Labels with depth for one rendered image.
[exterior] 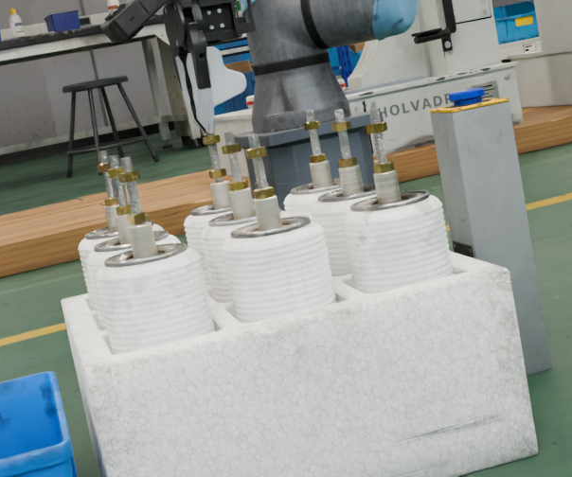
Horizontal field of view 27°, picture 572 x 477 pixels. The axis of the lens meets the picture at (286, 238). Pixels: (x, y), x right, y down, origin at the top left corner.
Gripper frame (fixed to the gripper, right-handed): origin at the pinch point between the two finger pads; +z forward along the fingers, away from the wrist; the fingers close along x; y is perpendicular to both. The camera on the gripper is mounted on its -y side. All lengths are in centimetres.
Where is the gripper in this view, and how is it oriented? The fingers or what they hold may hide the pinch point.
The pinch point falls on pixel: (201, 122)
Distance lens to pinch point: 132.3
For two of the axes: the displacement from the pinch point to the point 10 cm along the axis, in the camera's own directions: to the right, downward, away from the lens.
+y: 9.2, -2.2, 3.2
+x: -3.5, -0.8, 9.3
